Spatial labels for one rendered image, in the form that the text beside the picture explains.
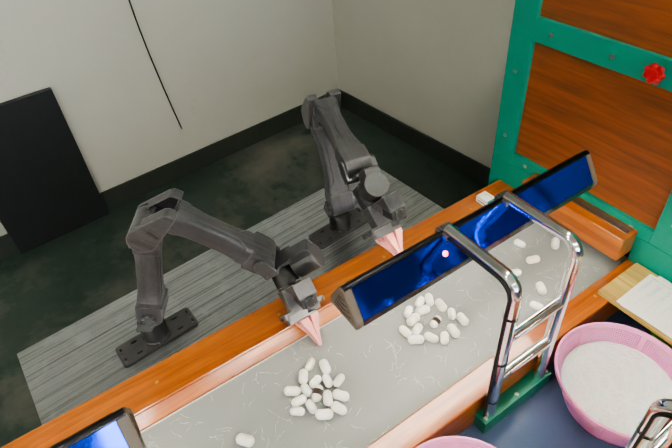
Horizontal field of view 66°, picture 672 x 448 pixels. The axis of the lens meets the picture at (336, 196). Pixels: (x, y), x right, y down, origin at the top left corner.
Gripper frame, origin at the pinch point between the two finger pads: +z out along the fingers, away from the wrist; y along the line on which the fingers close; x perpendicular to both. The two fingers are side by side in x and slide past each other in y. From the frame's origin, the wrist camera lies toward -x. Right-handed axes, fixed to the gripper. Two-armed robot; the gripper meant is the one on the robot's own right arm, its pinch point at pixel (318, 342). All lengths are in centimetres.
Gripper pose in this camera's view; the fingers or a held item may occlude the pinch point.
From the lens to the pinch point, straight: 122.2
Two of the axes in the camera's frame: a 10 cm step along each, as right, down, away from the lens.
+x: -2.9, 2.7, 9.2
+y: 8.3, -4.0, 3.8
